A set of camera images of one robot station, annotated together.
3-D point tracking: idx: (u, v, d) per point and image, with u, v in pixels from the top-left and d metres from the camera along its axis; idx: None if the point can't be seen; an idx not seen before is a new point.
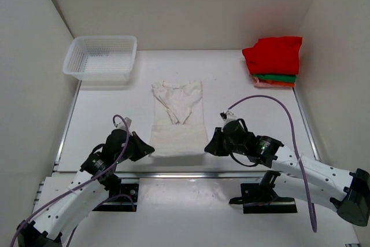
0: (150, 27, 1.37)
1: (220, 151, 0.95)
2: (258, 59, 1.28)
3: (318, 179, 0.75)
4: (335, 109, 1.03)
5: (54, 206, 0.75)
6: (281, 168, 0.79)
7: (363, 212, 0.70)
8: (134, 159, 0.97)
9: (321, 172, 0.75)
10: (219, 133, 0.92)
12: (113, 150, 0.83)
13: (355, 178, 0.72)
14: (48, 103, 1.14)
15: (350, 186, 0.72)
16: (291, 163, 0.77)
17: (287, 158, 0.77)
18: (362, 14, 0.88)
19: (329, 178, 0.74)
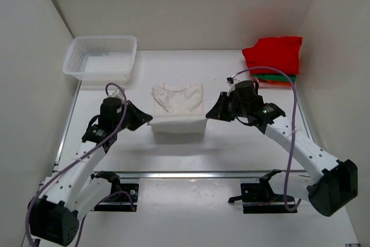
0: (150, 26, 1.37)
1: (224, 115, 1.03)
2: (258, 59, 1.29)
3: (303, 154, 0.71)
4: (335, 108, 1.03)
5: (64, 177, 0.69)
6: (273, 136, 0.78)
7: (331, 202, 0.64)
8: (133, 126, 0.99)
9: (307, 148, 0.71)
10: (225, 98, 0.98)
12: (111, 118, 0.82)
13: (339, 165, 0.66)
14: (48, 103, 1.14)
15: (329, 171, 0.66)
16: (284, 133, 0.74)
17: (281, 126, 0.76)
18: (362, 14, 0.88)
19: (313, 157, 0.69)
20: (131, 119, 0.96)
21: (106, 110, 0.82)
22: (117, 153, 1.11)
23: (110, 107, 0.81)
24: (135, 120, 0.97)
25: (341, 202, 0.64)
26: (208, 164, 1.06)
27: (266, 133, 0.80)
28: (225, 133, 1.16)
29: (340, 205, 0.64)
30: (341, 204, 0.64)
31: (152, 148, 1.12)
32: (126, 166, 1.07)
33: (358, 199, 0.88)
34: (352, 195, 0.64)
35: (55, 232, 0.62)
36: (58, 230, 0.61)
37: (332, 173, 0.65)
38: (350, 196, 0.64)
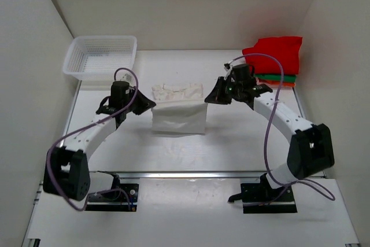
0: (150, 26, 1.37)
1: (221, 99, 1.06)
2: (258, 60, 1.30)
3: (281, 120, 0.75)
4: (335, 108, 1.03)
5: (82, 134, 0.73)
6: (259, 109, 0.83)
7: (302, 158, 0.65)
8: (139, 112, 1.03)
9: (286, 114, 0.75)
10: (222, 82, 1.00)
12: (121, 96, 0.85)
13: (312, 128, 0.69)
14: (47, 103, 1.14)
15: (303, 131, 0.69)
16: (267, 103, 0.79)
17: (266, 99, 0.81)
18: (362, 14, 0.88)
19: (290, 121, 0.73)
20: (139, 103, 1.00)
21: (116, 91, 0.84)
22: (118, 154, 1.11)
23: (121, 88, 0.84)
24: (141, 104, 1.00)
25: (315, 162, 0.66)
26: (210, 165, 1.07)
27: (255, 107, 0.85)
28: (225, 133, 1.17)
29: (313, 165, 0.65)
30: (315, 165, 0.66)
31: (152, 149, 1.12)
32: (126, 166, 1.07)
33: (358, 199, 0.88)
34: (325, 157, 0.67)
35: (72, 177, 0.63)
36: (75, 176, 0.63)
37: (304, 132, 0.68)
38: (322, 159, 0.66)
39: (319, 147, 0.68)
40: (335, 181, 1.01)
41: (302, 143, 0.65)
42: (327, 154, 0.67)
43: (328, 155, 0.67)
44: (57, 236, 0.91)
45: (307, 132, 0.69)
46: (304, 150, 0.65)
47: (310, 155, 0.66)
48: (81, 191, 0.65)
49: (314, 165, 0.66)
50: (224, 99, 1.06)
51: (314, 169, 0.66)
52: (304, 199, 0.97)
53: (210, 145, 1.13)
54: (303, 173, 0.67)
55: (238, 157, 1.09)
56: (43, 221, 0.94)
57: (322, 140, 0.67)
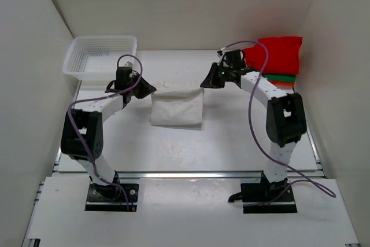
0: (150, 26, 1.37)
1: (215, 83, 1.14)
2: (258, 60, 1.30)
3: (261, 92, 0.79)
4: (335, 108, 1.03)
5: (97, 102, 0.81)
6: (245, 86, 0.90)
7: (277, 121, 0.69)
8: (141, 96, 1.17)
9: (265, 87, 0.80)
10: (215, 68, 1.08)
12: (125, 78, 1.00)
13: (288, 96, 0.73)
14: (48, 103, 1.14)
15: (278, 97, 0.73)
16: (251, 80, 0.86)
17: (251, 77, 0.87)
18: (362, 14, 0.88)
19: (269, 91, 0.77)
20: (140, 88, 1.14)
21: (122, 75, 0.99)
22: (118, 153, 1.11)
23: (125, 73, 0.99)
24: (143, 88, 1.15)
25: (289, 126, 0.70)
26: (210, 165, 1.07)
27: (242, 85, 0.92)
28: (225, 133, 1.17)
29: (287, 129, 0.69)
30: (289, 128, 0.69)
31: (152, 149, 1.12)
32: (126, 166, 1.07)
33: (358, 199, 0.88)
34: (299, 123, 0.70)
35: (90, 132, 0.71)
36: (92, 130, 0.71)
37: (279, 99, 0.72)
38: (297, 125, 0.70)
39: (294, 115, 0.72)
40: (335, 180, 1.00)
41: (276, 106, 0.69)
42: (300, 121, 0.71)
43: (301, 122, 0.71)
44: (57, 236, 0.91)
45: (284, 100, 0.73)
46: (279, 114, 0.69)
47: (283, 119, 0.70)
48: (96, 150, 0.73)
49: (288, 129, 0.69)
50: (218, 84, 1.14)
51: (289, 134, 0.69)
52: (304, 199, 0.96)
53: (210, 145, 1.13)
54: (278, 138, 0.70)
55: (238, 157, 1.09)
56: (43, 221, 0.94)
57: (296, 107, 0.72)
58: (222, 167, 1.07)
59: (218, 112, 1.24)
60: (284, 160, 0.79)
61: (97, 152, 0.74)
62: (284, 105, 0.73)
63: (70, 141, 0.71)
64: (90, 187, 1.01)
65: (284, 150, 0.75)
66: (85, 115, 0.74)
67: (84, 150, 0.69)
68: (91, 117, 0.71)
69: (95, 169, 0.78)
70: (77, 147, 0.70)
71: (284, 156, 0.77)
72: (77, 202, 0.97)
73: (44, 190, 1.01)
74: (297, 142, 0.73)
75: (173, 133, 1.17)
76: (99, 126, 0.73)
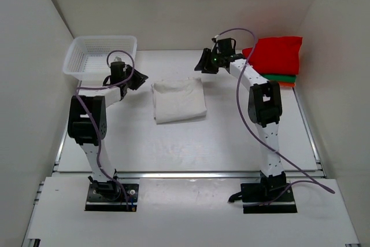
0: (150, 26, 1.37)
1: (208, 67, 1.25)
2: (258, 60, 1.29)
3: (245, 78, 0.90)
4: (335, 108, 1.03)
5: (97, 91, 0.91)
6: (234, 73, 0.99)
7: (256, 105, 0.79)
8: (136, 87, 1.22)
9: (249, 74, 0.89)
10: (206, 52, 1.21)
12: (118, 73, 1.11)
13: (267, 83, 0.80)
14: (48, 103, 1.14)
15: (259, 85, 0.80)
16: (239, 66, 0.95)
17: (239, 64, 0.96)
18: (362, 14, 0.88)
19: (252, 78, 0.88)
20: (134, 79, 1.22)
21: (115, 69, 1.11)
22: (118, 153, 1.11)
23: (119, 67, 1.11)
24: (136, 79, 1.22)
25: (267, 109, 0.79)
26: (209, 165, 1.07)
27: (230, 70, 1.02)
28: (224, 132, 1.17)
29: (265, 112, 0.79)
30: (267, 112, 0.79)
31: (152, 149, 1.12)
32: (126, 166, 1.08)
33: (358, 199, 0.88)
34: (276, 107, 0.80)
35: (96, 115, 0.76)
36: (97, 113, 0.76)
37: (260, 85, 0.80)
38: (273, 108, 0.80)
39: (272, 99, 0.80)
40: (335, 181, 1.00)
41: (256, 93, 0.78)
42: (278, 104, 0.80)
43: (277, 106, 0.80)
44: (57, 236, 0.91)
45: (265, 87, 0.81)
46: (258, 99, 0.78)
47: (261, 103, 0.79)
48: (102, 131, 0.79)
49: (266, 113, 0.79)
50: (212, 70, 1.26)
51: (266, 116, 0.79)
52: (304, 199, 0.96)
53: (210, 145, 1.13)
54: (258, 120, 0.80)
55: (237, 157, 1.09)
56: (43, 221, 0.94)
57: (274, 93, 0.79)
58: (222, 167, 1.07)
59: (218, 112, 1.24)
60: (272, 144, 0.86)
61: (102, 133, 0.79)
62: (264, 91, 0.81)
63: (77, 125, 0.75)
64: (89, 187, 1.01)
65: (269, 132, 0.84)
66: (89, 102, 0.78)
67: (93, 131, 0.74)
68: (96, 100, 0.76)
69: (98, 156, 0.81)
70: (85, 129, 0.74)
71: (270, 139, 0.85)
72: (77, 202, 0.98)
73: (45, 190, 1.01)
74: (277, 122, 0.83)
75: (172, 133, 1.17)
76: (103, 109, 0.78)
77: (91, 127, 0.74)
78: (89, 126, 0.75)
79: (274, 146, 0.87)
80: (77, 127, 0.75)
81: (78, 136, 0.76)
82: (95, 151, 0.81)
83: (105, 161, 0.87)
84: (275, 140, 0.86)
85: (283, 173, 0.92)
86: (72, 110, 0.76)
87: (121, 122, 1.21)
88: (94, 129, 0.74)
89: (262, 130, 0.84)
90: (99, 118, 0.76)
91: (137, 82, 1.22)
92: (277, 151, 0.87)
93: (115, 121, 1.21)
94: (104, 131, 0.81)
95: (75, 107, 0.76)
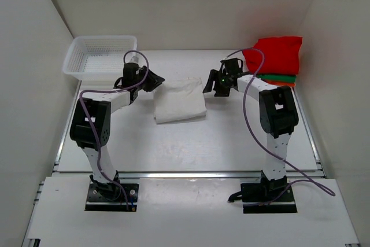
0: (150, 26, 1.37)
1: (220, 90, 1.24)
2: (258, 59, 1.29)
3: (254, 88, 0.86)
4: (335, 109, 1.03)
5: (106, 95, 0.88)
6: (241, 88, 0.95)
7: (270, 113, 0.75)
8: (148, 88, 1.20)
9: (257, 84, 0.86)
10: (213, 73, 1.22)
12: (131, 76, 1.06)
13: (278, 89, 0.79)
14: (48, 103, 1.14)
15: (270, 90, 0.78)
16: (245, 80, 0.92)
17: (245, 77, 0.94)
18: (362, 14, 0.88)
19: (261, 87, 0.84)
20: (147, 81, 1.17)
21: (128, 70, 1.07)
22: (118, 153, 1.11)
23: (132, 69, 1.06)
24: (150, 81, 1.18)
25: (281, 117, 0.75)
26: (209, 165, 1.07)
27: (239, 89, 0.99)
28: (224, 132, 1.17)
29: (279, 120, 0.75)
30: (282, 120, 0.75)
31: (152, 149, 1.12)
32: (126, 166, 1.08)
33: (357, 199, 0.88)
34: (290, 115, 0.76)
35: (98, 121, 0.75)
36: (100, 120, 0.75)
37: (270, 92, 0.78)
38: (287, 115, 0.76)
39: (285, 107, 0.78)
40: (335, 181, 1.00)
41: (266, 98, 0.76)
42: (291, 111, 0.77)
43: (292, 113, 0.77)
44: (58, 236, 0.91)
45: (275, 94, 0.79)
46: (269, 104, 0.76)
47: (275, 110, 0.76)
48: (103, 137, 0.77)
49: (280, 121, 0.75)
50: (222, 91, 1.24)
51: (281, 125, 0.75)
52: (304, 199, 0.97)
53: (210, 145, 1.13)
54: (272, 129, 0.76)
55: (238, 157, 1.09)
56: (43, 221, 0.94)
57: (287, 100, 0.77)
58: (222, 167, 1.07)
59: (218, 112, 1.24)
60: (279, 153, 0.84)
61: (104, 139, 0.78)
62: (275, 98, 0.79)
63: (79, 128, 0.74)
64: (89, 187, 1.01)
65: (280, 143, 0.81)
66: (94, 105, 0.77)
67: (92, 137, 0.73)
68: (101, 105, 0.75)
69: (99, 160, 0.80)
70: (86, 134, 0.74)
71: (280, 148, 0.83)
72: (77, 202, 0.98)
73: (45, 190, 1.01)
74: (290, 133, 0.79)
75: (173, 133, 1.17)
76: (107, 115, 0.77)
77: (91, 133, 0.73)
78: (91, 132, 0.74)
79: (281, 155, 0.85)
80: (79, 131, 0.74)
81: (79, 139, 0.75)
82: (95, 155, 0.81)
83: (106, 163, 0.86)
84: (284, 150, 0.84)
85: (285, 176, 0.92)
86: (76, 111, 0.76)
87: (122, 122, 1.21)
88: (93, 135, 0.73)
89: (273, 140, 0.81)
90: (102, 124, 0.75)
91: (150, 85, 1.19)
92: (284, 159, 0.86)
93: (117, 120, 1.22)
94: (107, 137, 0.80)
95: (81, 110, 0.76)
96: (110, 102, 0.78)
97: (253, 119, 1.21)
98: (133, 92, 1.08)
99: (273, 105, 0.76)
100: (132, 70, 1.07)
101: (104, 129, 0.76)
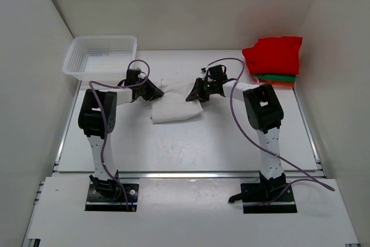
0: (150, 26, 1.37)
1: (202, 96, 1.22)
2: (258, 59, 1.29)
3: (238, 89, 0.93)
4: (335, 109, 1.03)
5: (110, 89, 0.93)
6: (228, 92, 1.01)
7: (256, 110, 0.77)
8: (149, 99, 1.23)
9: (240, 85, 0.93)
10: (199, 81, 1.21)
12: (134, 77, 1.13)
13: (261, 87, 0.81)
14: (48, 103, 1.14)
15: (253, 89, 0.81)
16: (230, 85, 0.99)
17: (229, 83, 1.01)
18: (362, 14, 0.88)
19: (244, 87, 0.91)
20: (147, 89, 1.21)
21: (131, 74, 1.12)
22: (118, 153, 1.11)
23: (134, 72, 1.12)
24: (150, 91, 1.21)
25: (267, 113, 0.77)
26: (209, 165, 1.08)
27: (226, 94, 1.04)
28: (224, 132, 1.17)
29: (266, 117, 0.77)
30: (268, 115, 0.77)
31: (152, 149, 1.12)
32: (126, 166, 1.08)
33: (358, 200, 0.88)
34: (276, 110, 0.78)
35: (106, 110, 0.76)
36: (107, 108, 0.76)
37: (254, 89, 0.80)
38: (273, 110, 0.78)
39: (270, 103, 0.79)
40: (335, 180, 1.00)
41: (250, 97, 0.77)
42: (277, 106, 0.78)
43: (277, 108, 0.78)
44: (58, 236, 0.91)
45: (258, 91, 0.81)
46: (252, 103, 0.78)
47: (260, 107, 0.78)
48: (110, 125, 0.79)
49: (267, 117, 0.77)
50: (204, 97, 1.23)
51: (267, 120, 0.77)
52: (304, 199, 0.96)
53: (210, 146, 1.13)
54: (260, 125, 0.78)
55: (238, 157, 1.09)
56: (43, 221, 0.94)
57: (271, 96, 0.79)
58: (223, 167, 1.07)
59: (218, 112, 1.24)
60: (272, 148, 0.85)
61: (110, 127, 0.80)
62: (259, 96, 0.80)
63: (88, 116, 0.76)
64: (90, 187, 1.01)
65: (270, 138, 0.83)
66: (102, 95, 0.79)
67: (101, 125, 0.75)
68: (108, 94, 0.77)
69: (102, 150, 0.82)
70: (95, 122, 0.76)
71: (271, 144, 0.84)
72: (77, 202, 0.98)
73: (45, 190, 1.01)
74: (278, 127, 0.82)
75: (172, 133, 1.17)
76: (114, 104, 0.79)
77: (100, 121, 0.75)
78: (99, 120, 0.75)
79: (274, 151, 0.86)
80: (87, 118, 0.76)
81: (87, 126, 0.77)
82: (100, 145, 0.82)
83: (107, 155, 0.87)
84: (276, 145, 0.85)
85: (282, 174, 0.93)
86: (84, 101, 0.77)
87: (122, 122, 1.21)
88: (103, 123, 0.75)
89: (264, 136, 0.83)
90: (110, 112, 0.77)
91: (150, 95, 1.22)
92: (278, 155, 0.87)
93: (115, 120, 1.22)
94: (113, 125, 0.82)
95: (88, 99, 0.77)
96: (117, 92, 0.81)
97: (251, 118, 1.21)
98: (136, 92, 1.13)
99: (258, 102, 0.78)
100: (134, 74, 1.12)
101: (111, 116, 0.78)
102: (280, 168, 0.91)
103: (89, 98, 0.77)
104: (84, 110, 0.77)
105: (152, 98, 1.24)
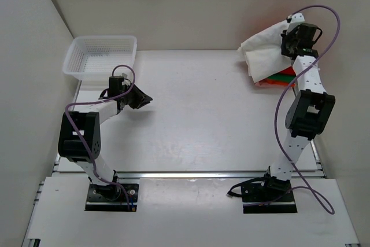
0: (150, 26, 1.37)
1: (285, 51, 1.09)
2: None
3: (302, 81, 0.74)
4: (335, 108, 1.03)
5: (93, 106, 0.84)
6: (295, 67, 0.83)
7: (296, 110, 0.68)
8: (134, 106, 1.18)
9: (309, 76, 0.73)
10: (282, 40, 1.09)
12: (118, 85, 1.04)
13: (322, 95, 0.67)
14: (48, 103, 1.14)
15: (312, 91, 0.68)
16: (303, 63, 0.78)
17: (306, 59, 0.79)
18: (363, 14, 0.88)
19: (310, 82, 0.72)
20: (134, 97, 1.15)
21: (114, 83, 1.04)
22: (118, 153, 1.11)
23: (118, 80, 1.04)
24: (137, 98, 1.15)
25: (304, 120, 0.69)
26: (209, 165, 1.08)
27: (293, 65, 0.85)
28: (224, 132, 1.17)
29: (300, 122, 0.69)
30: (303, 124, 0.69)
31: (152, 149, 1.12)
32: (126, 166, 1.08)
33: (358, 199, 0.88)
34: (316, 122, 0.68)
35: (87, 135, 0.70)
36: (89, 131, 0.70)
37: (312, 92, 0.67)
38: (313, 122, 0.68)
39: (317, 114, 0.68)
40: (335, 180, 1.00)
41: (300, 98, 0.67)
42: (319, 122, 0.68)
43: (319, 122, 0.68)
44: (58, 236, 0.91)
45: (316, 97, 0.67)
46: (301, 105, 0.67)
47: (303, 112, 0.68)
48: (95, 150, 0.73)
49: (301, 124, 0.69)
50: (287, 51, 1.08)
51: (300, 126, 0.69)
52: (304, 199, 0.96)
53: (211, 146, 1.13)
54: (291, 125, 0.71)
55: (237, 157, 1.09)
56: (43, 221, 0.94)
57: (324, 108, 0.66)
58: (222, 167, 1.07)
59: (218, 111, 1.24)
60: (291, 154, 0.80)
61: (95, 151, 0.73)
62: (313, 101, 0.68)
63: (68, 143, 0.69)
64: (89, 187, 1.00)
65: (295, 143, 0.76)
66: (82, 117, 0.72)
67: (83, 151, 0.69)
68: (89, 117, 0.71)
69: (94, 170, 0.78)
70: (75, 149, 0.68)
71: (292, 149, 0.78)
72: (77, 202, 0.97)
73: (44, 190, 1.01)
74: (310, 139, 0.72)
75: (172, 133, 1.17)
76: (96, 126, 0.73)
77: (82, 147, 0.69)
78: (80, 146, 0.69)
79: (292, 157, 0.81)
80: (67, 146, 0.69)
81: (69, 155, 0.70)
82: (91, 166, 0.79)
83: (103, 169, 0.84)
84: (296, 152, 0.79)
85: (288, 180, 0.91)
86: (62, 126, 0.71)
87: (122, 122, 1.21)
88: (85, 148, 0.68)
89: (289, 137, 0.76)
90: (92, 136, 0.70)
91: (137, 102, 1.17)
92: (292, 162, 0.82)
93: (117, 121, 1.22)
94: (97, 150, 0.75)
95: (67, 124, 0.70)
96: (98, 112, 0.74)
97: (267, 115, 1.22)
98: (121, 102, 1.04)
99: (304, 107, 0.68)
100: (119, 81, 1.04)
101: (95, 140, 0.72)
102: (289, 174, 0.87)
103: (68, 122, 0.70)
104: (63, 138, 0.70)
105: (140, 105, 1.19)
